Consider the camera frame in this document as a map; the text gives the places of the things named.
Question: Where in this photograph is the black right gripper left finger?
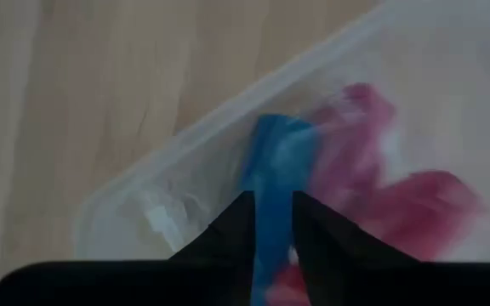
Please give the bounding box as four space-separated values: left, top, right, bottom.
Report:
167 190 258 306

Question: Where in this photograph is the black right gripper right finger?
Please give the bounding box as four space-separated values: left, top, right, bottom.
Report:
291 190 421 306

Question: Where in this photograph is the clear zip plastic bag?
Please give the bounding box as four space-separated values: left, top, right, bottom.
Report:
142 80 490 306

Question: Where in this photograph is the blue bandage strip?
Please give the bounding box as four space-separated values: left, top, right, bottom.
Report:
239 113 322 306

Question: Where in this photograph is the red bandage roll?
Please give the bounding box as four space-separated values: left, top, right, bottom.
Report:
355 168 489 263

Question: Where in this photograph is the clear plastic container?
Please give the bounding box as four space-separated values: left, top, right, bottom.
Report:
71 0 490 264

